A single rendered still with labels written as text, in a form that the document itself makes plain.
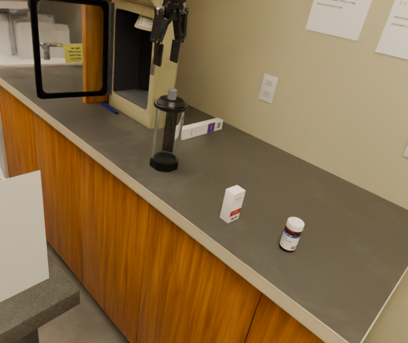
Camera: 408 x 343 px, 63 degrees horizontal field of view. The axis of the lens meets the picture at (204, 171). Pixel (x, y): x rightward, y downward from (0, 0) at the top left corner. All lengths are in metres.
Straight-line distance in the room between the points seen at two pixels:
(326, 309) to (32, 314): 0.59
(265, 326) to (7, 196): 0.67
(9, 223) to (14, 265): 0.09
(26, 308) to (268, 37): 1.29
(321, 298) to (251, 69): 1.06
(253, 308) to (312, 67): 0.94
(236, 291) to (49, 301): 0.47
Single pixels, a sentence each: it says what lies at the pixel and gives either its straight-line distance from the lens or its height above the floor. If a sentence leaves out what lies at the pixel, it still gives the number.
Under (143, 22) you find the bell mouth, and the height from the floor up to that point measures 1.34.
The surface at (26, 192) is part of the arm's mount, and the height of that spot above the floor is 1.16.
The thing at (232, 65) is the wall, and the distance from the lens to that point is 1.66.
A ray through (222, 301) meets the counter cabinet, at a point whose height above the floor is 0.74.
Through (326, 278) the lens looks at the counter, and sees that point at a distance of 0.90.
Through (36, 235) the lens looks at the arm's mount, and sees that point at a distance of 0.69.
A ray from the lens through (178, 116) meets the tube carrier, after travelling 1.07.
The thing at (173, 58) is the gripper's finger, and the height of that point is 1.28.
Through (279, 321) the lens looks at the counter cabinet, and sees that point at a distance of 0.91.
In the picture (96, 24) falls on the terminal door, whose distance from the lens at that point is 1.58.
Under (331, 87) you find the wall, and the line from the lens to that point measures 1.41.
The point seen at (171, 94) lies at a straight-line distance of 1.07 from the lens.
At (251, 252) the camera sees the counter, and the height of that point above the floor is 0.94.
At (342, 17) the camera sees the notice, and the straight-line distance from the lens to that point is 1.41.
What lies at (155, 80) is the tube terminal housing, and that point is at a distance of 1.40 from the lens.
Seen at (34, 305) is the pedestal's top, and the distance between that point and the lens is 0.74.
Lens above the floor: 1.50
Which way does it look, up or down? 28 degrees down
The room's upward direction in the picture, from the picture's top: 10 degrees clockwise
